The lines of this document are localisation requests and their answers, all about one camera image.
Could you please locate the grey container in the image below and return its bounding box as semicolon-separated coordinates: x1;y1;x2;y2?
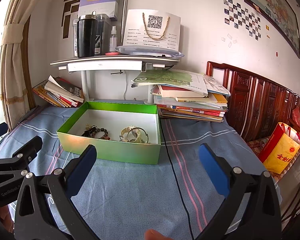
95;14;112;56

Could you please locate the brown wooden bead bracelet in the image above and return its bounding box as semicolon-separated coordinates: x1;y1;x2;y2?
93;127;111;141

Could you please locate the left stack of books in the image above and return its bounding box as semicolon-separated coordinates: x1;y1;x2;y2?
32;75;84;108

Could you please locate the beige curtain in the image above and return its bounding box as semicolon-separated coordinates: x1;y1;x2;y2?
0;0;39;130

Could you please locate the black cable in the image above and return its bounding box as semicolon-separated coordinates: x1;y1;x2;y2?
159;118;195;240

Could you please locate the framed floral picture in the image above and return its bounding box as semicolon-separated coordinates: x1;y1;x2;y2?
244;0;300;57

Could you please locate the red yellow gift bag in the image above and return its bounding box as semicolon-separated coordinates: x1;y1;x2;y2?
258;122;300;174

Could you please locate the black tumbler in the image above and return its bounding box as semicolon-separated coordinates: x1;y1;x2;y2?
76;11;97;58

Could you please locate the small spray bottle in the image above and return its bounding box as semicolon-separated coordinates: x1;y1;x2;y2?
109;26;117;52

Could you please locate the photo collage on wall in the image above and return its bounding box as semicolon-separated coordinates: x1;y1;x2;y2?
223;0;262;41

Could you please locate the stack of books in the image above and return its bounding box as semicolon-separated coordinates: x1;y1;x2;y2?
32;75;84;108
131;69;230;123

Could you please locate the silver metal bangle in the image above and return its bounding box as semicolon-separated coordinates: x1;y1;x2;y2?
127;126;149;144

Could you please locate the left hand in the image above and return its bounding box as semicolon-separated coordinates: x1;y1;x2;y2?
0;206;14;233

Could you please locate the blue striped bedsheet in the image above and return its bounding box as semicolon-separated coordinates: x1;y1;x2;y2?
0;107;267;239

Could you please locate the right stack of books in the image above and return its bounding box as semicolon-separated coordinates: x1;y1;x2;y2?
131;69;230;123

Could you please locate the white paper bag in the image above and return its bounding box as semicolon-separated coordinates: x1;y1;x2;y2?
123;9;181;51

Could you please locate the green holographic box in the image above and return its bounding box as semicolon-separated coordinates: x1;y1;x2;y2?
57;101;161;165

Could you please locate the white desk frame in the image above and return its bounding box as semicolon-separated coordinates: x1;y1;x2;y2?
50;55;180;101

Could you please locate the green jade charm bracelet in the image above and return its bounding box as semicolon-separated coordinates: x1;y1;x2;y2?
118;125;146;144

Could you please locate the right hand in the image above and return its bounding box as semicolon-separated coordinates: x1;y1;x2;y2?
144;229;173;240

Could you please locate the red wooden headboard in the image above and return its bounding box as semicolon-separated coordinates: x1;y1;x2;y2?
206;61;300;142

